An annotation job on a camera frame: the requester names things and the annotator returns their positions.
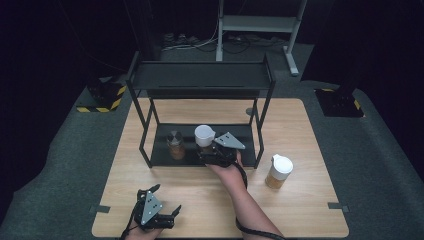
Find grey tape strip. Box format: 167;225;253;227
88;204;112;215
327;201;351;214

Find black base yellow-striped edge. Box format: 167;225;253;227
76;77;128;114
314;86;365;119

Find person's right hand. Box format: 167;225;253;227
207;151;248;192

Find right hand-held gripper cable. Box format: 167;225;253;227
234;160;288;240

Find white cup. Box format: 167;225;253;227
193;124;217;155

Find grey metal stand frame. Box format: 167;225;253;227
215;0;309;77

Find left hand-held gripper cable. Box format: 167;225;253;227
119;211;138;240

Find white-lidded jar orange contents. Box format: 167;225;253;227
264;153;295;191

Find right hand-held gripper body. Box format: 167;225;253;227
199;131;247;168

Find bundle of floor cables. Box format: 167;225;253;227
161;19;288;55

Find black metal two-tier rack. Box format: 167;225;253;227
125;51;277;170

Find hand-held gripper cable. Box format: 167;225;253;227
119;211;138;240
234;160;288;240

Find person's left hand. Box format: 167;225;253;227
125;215;162;240

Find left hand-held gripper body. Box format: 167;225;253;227
132;188;177;231

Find dark power strip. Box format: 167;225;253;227
162;32;202;48

